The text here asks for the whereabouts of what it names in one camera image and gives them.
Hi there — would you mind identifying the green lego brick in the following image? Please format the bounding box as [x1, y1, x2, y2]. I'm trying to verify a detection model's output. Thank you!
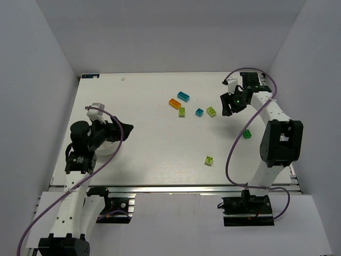
[242, 129, 252, 139]

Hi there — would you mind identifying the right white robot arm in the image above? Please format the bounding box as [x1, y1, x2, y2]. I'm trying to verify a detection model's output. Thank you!
[220, 68, 303, 197]

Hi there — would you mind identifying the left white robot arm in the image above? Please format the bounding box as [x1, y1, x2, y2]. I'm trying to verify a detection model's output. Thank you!
[38, 117, 134, 255]

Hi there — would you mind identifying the lime lego brick upper right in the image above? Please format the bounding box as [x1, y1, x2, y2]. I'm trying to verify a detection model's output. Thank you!
[206, 107, 217, 117]

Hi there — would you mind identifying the white divided round container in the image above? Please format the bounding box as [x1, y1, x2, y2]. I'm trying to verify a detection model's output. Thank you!
[95, 141, 119, 156]

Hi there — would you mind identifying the small blue lego brick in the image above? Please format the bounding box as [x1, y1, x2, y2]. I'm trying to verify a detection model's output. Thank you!
[195, 108, 204, 117]

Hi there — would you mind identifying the lime long lego brick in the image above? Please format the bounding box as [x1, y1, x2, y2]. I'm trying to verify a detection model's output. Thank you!
[178, 107, 185, 117]

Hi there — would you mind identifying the blue long lego brick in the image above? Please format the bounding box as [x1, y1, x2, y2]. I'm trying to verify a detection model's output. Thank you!
[177, 91, 190, 102]

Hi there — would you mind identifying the orange long lego brick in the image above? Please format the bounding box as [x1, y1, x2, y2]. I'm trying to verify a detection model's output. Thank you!
[168, 98, 181, 110]

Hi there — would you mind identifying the lime lego brick lower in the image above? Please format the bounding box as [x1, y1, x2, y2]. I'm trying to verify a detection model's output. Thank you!
[204, 156, 214, 166]

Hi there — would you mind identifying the left blue corner label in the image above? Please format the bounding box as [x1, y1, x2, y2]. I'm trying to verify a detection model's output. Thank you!
[81, 74, 100, 79]

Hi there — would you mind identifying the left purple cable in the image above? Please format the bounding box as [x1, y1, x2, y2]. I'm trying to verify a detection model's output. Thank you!
[16, 106, 131, 256]

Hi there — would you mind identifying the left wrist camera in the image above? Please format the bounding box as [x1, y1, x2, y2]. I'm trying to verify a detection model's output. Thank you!
[85, 103, 105, 124]

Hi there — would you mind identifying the aluminium front rail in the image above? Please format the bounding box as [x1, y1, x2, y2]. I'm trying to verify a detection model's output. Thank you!
[47, 185, 303, 195]

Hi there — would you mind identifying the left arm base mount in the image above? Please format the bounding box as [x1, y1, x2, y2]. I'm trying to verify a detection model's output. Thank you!
[96, 197, 135, 224]

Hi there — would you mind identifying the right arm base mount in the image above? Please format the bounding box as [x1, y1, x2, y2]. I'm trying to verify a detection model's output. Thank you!
[217, 196, 274, 227]

